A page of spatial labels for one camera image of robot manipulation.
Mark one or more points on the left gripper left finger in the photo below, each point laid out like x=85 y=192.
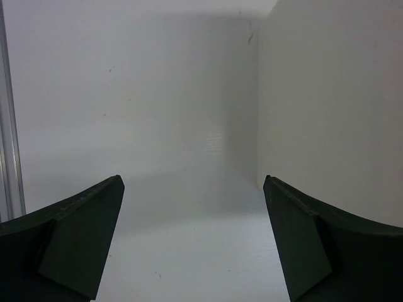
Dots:
x=58 y=253

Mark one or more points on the aluminium table frame rail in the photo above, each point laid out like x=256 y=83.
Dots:
x=12 y=193

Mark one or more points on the white drawer cabinet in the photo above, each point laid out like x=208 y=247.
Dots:
x=330 y=103

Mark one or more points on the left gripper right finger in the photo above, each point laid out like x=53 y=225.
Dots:
x=328 y=254

